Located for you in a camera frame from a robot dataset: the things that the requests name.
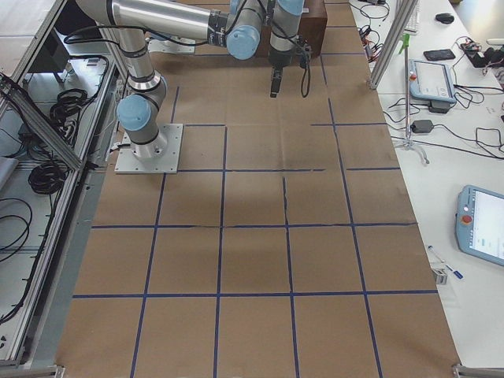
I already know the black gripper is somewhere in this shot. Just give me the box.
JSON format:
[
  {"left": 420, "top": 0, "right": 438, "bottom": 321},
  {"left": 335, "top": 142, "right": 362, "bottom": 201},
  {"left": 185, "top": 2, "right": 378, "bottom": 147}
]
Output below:
[{"left": 268, "top": 49, "right": 295, "bottom": 98}]

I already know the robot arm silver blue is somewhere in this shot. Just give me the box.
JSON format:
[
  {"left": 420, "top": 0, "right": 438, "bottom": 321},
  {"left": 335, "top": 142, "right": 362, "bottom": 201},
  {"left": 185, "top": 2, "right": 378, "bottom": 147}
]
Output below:
[{"left": 77, "top": 1, "right": 311, "bottom": 162}]

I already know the dark wooden drawer cabinet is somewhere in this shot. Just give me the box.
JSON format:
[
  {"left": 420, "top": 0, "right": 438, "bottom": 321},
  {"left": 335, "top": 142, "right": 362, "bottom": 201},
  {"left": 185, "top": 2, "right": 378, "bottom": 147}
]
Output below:
[{"left": 254, "top": 0, "right": 328, "bottom": 57}]

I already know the far blue teach pendant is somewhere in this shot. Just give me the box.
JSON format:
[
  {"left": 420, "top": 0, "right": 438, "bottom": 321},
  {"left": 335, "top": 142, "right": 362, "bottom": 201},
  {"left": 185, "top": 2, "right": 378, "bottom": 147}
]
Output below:
[{"left": 408, "top": 59, "right": 456, "bottom": 104}]

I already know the blue teach pendant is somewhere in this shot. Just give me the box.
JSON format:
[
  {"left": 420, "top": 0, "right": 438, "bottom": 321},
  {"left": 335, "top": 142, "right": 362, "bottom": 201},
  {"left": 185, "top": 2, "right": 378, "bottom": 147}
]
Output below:
[
  {"left": 408, "top": 59, "right": 456, "bottom": 104},
  {"left": 455, "top": 185, "right": 504, "bottom": 266}
]

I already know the black power adapter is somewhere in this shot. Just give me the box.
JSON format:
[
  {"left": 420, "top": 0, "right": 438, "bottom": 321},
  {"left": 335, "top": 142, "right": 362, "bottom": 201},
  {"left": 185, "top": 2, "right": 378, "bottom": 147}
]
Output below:
[{"left": 410, "top": 120, "right": 434, "bottom": 134}]

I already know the black smartphone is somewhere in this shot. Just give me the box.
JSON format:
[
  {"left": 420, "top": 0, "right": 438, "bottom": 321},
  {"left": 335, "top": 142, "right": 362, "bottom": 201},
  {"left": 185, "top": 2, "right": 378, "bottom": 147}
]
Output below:
[{"left": 423, "top": 49, "right": 455, "bottom": 61}]

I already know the black computer mouse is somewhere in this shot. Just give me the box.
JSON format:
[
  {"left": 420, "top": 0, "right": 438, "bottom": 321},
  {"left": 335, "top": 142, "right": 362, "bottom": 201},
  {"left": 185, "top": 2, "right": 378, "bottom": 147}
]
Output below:
[{"left": 435, "top": 13, "right": 454, "bottom": 24}]

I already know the brown paper table cover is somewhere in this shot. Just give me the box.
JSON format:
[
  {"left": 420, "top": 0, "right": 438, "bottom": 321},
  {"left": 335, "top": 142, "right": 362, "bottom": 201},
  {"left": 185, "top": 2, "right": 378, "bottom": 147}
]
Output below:
[{"left": 56, "top": 1, "right": 458, "bottom": 377}]

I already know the near blue teach pendant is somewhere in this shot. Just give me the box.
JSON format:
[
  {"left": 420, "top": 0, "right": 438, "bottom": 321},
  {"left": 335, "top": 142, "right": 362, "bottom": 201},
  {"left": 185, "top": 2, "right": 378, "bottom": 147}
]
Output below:
[{"left": 455, "top": 185, "right": 504, "bottom": 266}]

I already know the small metal binder clip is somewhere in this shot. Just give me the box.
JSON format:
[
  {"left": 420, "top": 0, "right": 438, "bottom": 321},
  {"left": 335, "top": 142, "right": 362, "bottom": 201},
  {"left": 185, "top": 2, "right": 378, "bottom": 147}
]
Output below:
[{"left": 431, "top": 269, "right": 448, "bottom": 285}]

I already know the blue white pen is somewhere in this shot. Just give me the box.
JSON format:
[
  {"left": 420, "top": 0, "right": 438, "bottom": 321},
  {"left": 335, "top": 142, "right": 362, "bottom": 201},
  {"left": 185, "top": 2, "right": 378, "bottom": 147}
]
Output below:
[{"left": 428, "top": 245, "right": 464, "bottom": 280}]

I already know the aluminium frame post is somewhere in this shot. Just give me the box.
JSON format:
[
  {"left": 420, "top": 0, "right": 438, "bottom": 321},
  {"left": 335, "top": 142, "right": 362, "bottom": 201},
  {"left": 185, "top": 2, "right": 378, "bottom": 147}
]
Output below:
[{"left": 368, "top": 0, "right": 420, "bottom": 90}]

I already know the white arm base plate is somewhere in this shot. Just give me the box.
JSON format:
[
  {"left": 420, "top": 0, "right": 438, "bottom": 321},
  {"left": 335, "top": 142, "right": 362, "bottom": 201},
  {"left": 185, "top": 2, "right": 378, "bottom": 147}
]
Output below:
[{"left": 114, "top": 124, "right": 183, "bottom": 174}]

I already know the coiled black cable bundle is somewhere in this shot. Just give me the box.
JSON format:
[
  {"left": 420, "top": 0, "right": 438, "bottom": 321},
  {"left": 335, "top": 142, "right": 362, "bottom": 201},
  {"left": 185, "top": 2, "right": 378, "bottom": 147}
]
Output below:
[{"left": 28, "top": 159, "right": 69, "bottom": 196}]

